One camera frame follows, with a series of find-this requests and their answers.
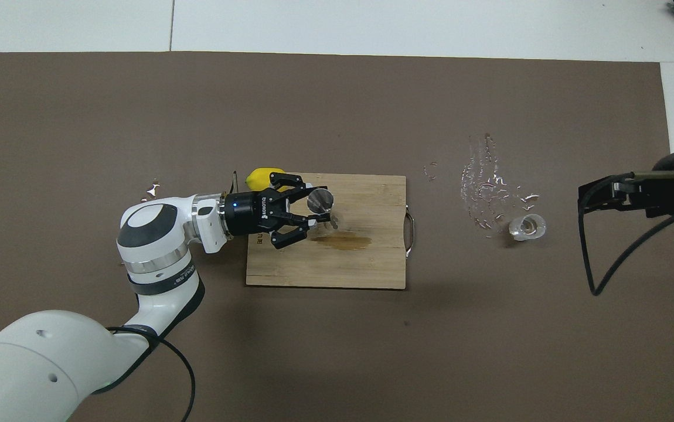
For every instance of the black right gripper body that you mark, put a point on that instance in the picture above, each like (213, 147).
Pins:
(671, 187)

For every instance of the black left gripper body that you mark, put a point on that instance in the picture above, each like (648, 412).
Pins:
(246, 212)

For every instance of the metal jigger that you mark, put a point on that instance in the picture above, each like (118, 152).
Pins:
(320, 200)

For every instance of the clear glass cup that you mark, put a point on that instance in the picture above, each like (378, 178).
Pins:
(527, 228)

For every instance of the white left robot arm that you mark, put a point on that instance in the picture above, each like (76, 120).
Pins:
(155, 234)

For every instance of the yellow lemon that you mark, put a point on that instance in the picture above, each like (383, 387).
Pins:
(261, 177)

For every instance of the wooden cutting board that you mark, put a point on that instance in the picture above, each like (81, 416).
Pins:
(337, 264)

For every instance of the brown table mat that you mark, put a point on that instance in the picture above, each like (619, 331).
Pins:
(489, 351)

